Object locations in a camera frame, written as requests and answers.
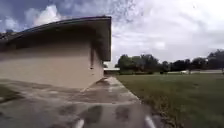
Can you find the grey concrete pavement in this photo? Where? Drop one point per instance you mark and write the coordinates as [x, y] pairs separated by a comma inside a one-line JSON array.
[[100, 100]]

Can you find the distant tree line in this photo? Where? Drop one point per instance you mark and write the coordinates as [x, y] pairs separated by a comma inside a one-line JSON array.
[[166, 63]]

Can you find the grass field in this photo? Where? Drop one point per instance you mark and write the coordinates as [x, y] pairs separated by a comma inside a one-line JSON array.
[[180, 96]]

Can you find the beige building with dark roof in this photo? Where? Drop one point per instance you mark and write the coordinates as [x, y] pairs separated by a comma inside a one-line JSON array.
[[53, 60]]

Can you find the robot's own part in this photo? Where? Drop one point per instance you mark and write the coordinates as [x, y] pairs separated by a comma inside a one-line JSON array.
[[79, 124], [150, 122]]

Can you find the small grass patch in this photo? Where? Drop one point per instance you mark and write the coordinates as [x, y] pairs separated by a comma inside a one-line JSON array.
[[7, 93]]

